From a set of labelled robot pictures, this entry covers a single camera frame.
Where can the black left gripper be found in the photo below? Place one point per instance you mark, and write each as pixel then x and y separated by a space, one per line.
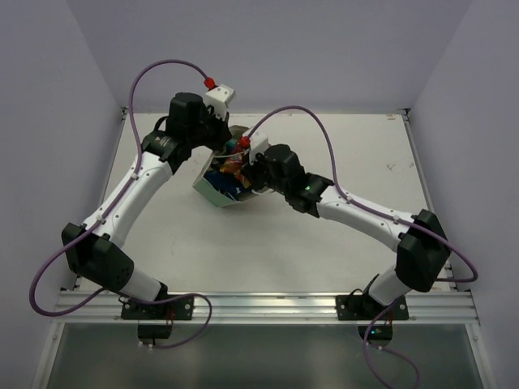
pixel 221 132

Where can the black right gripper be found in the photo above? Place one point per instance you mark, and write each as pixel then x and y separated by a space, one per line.
pixel 250 171

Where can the orange Fox's fruits candy bag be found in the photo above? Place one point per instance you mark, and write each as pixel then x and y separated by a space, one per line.
pixel 233 167

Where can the green patterned paper bag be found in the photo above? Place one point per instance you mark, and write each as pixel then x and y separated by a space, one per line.
pixel 220 189

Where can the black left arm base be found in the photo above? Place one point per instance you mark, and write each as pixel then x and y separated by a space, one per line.
pixel 155 322

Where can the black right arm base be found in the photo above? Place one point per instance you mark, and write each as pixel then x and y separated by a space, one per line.
pixel 359 307

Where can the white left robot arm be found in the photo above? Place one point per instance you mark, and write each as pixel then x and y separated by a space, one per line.
pixel 94 248

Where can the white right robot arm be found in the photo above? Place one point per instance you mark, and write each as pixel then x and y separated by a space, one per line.
pixel 417 240

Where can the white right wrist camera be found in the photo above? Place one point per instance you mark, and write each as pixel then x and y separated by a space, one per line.
pixel 258 145

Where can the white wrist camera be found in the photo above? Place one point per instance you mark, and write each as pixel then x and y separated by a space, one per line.
pixel 258 145
pixel 218 100

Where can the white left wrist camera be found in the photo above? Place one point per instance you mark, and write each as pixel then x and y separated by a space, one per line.
pixel 218 100

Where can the aluminium front rail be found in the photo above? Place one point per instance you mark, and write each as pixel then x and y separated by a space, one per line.
pixel 293 308

